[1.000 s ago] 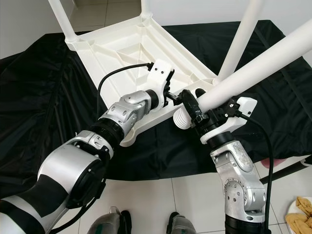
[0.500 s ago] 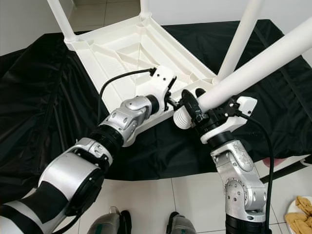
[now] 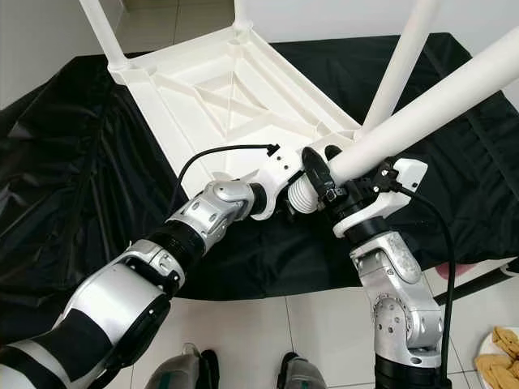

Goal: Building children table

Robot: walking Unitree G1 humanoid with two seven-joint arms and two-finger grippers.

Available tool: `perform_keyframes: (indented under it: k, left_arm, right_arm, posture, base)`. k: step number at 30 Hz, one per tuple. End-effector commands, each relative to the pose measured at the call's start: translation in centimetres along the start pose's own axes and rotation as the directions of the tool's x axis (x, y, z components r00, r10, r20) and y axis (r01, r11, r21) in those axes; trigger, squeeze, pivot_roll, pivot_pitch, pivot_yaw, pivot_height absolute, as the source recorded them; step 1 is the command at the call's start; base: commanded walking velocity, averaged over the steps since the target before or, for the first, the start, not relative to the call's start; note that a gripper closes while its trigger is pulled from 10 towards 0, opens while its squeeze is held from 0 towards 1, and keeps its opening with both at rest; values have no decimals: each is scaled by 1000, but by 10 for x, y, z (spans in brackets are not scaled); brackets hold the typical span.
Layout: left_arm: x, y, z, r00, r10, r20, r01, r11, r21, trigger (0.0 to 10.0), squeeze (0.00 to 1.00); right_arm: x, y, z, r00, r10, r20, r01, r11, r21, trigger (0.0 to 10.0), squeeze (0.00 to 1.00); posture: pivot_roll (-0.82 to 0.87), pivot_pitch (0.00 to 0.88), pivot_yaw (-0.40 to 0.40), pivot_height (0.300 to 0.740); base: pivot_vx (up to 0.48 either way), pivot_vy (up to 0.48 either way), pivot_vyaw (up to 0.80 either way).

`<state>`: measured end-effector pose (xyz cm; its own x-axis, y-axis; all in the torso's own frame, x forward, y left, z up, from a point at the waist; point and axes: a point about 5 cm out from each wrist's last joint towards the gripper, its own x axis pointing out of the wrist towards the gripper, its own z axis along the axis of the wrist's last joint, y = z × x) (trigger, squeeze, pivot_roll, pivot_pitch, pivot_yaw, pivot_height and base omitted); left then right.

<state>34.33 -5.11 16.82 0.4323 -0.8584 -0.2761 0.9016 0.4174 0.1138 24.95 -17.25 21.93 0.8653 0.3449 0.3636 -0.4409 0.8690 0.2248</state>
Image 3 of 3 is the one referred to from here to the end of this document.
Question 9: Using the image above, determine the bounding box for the white plastic table leg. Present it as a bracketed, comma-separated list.
[230, 0, 253, 31]
[285, 23, 519, 216]
[78, 0, 130, 71]
[360, 0, 441, 132]

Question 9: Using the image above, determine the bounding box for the white plastic table top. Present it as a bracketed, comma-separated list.
[106, 21, 363, 193]

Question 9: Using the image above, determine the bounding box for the black metal stand leg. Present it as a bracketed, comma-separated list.
[449, 263, 519, 306]

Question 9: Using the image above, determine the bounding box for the black table cloth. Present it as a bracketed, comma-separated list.
[0, 32, 519, 341]

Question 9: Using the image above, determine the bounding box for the grey right robot foot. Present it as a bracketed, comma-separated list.
[275, 352, 331, 389]

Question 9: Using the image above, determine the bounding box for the grey robot foot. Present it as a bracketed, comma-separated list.
[129, 344, 221, 389]
[275, 352, 331, 389]

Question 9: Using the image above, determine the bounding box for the white round plate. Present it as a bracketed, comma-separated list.
[474, 323, 519, 389]

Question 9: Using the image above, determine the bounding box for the grey left robot foot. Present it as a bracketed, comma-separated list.
[129, 344, 221, 389]

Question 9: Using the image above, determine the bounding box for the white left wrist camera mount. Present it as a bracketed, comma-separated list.
[242, 145, 311, 221]

